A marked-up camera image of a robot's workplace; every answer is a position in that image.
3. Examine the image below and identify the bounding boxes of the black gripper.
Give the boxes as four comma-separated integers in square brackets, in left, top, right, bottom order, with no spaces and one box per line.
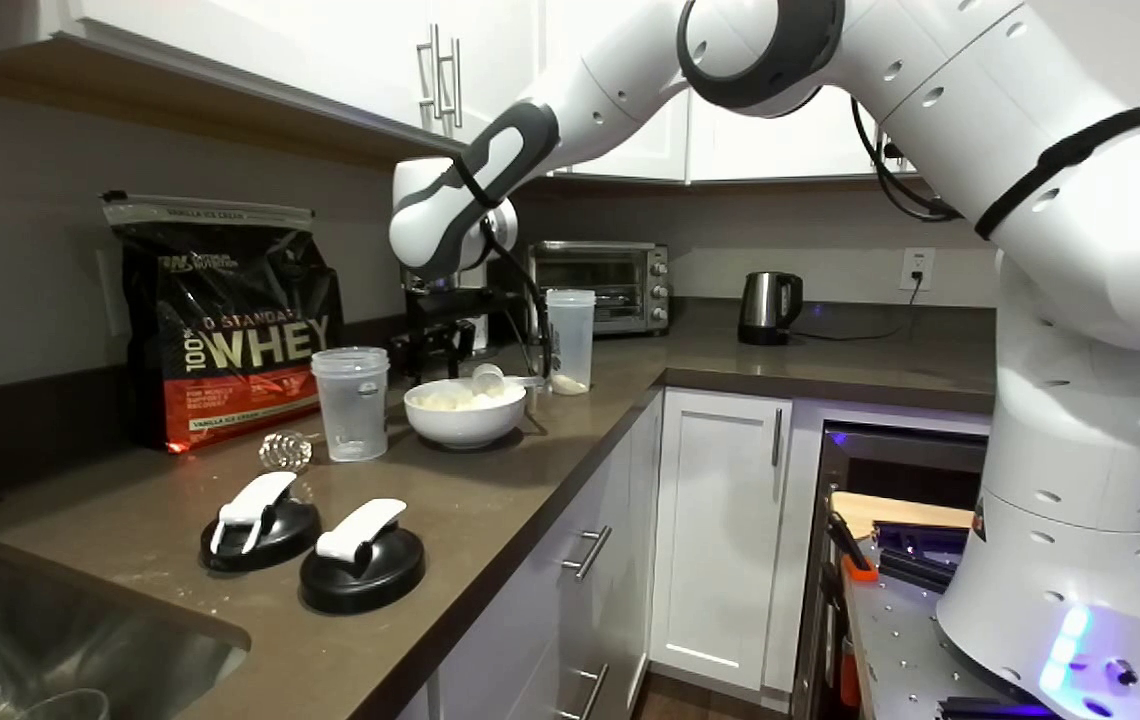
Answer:
[401,277,507,392]

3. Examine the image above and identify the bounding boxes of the metal wire whisk ball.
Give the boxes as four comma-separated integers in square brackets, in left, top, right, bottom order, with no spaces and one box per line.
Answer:
[465,362,512,400]

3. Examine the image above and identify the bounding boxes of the white perforated robot base board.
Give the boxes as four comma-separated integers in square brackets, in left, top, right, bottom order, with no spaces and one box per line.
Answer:
[843,569,1140,720]

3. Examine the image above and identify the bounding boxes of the small clear plastic cup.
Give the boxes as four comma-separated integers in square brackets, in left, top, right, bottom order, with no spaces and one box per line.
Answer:
[309,343,395,467]

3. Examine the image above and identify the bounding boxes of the tall clear plastic shaker cup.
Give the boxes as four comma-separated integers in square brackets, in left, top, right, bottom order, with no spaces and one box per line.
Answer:
[540,283,601,400]

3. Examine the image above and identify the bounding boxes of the white bowl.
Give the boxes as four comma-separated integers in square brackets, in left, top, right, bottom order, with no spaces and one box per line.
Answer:
[401,373,532,453]

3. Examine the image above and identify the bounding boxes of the silver toaster oven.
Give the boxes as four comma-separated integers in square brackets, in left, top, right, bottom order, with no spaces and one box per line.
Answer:
[528,235,676,339]

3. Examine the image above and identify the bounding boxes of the black whey protein bag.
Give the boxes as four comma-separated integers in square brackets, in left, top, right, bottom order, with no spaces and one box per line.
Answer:
[99,190,347,461]

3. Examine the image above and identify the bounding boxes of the black shaker lid white flap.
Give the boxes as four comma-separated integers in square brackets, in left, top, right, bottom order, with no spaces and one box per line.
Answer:
[196,466,323,579]
[295,494,427,620]

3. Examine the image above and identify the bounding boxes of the grey drawer stack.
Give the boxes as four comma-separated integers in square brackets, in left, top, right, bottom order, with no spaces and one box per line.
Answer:
[391,397,668,720]

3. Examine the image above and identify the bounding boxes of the steel electric kettle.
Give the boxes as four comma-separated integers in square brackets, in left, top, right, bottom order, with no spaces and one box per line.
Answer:
[735,266,809,347]

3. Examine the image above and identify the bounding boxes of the white base cabinet door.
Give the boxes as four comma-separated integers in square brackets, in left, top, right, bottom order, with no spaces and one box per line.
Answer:
[649,385,799,700]

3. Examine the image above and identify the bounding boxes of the orange black clamp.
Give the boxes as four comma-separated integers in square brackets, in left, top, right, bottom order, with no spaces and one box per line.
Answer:
[826,501,887,587]

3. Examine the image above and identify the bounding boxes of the stainless steel sink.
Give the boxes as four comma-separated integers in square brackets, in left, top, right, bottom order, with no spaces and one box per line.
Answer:
[0,536,256,720]

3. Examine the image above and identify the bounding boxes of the wooden board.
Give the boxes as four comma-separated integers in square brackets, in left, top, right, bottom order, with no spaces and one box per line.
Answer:
[829,488,981,543]

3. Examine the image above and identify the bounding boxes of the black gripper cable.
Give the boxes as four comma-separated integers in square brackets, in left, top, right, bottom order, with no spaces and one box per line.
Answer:
[449,156,556,392]

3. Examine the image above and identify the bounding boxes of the metal drawer handle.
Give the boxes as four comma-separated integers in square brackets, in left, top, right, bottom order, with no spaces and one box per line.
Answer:
[556,519,617,586]
[551,659,607,720]

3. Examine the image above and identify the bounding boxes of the white wall cabinet with handles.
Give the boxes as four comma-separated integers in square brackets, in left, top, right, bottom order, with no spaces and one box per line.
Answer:
[0,0,543,169]

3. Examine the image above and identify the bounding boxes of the black kettle cord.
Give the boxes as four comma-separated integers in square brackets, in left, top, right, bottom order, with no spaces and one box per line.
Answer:
[796,283,927,347]

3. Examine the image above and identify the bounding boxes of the white wall outlet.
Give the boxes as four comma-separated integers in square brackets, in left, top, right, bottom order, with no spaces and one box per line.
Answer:
[900,243,936,302]

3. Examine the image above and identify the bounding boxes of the black cable bundle on arm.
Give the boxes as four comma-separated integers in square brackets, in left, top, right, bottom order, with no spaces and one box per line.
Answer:
[843,98,1140,249]

